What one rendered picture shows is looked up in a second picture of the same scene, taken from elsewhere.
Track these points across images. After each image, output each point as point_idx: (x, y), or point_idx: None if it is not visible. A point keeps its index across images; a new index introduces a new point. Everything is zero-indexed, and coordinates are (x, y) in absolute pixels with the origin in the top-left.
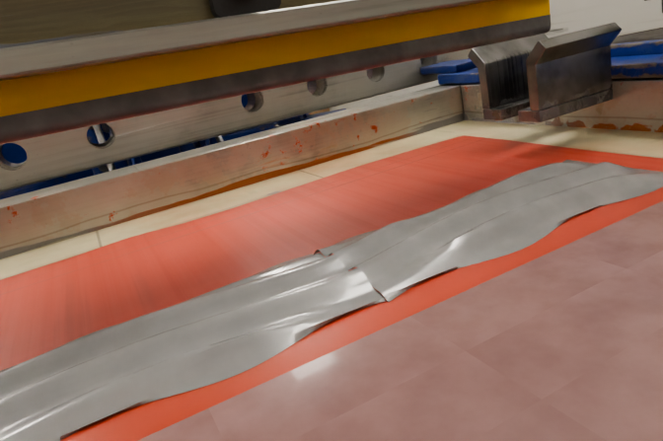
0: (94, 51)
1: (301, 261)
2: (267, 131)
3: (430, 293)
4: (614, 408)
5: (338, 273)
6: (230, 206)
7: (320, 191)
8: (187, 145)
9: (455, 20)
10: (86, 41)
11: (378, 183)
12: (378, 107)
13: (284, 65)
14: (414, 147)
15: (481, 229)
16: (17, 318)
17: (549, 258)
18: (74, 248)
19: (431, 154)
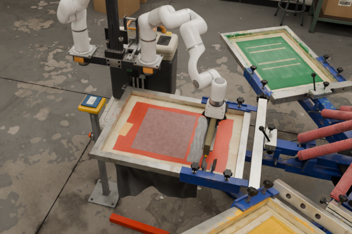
0: None
1: (204, 137)
2: (243, 151)
3: (191, 138)
4: (177, 135)
5: (199, 137)
6: (230, 144)
7: (222, 150)
8: (303, 166)
9: None
10: None
11: (217, 154)
12: (236, 164)
13: None
14: (227, 167)
15: (193, 144)
16: (219, 124)
17: (187, 144)
18: (235, 131)
19: (220, 164)
